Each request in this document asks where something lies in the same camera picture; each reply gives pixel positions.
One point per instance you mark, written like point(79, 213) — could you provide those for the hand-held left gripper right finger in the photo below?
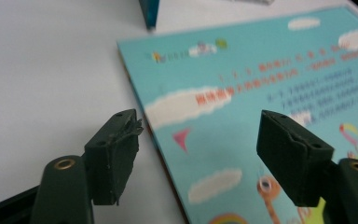
point(295, 158)

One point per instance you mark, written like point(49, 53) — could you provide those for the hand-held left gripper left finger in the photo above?
point(112, 161)

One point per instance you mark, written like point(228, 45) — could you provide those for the dark teal picture book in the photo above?
point(149, 14)

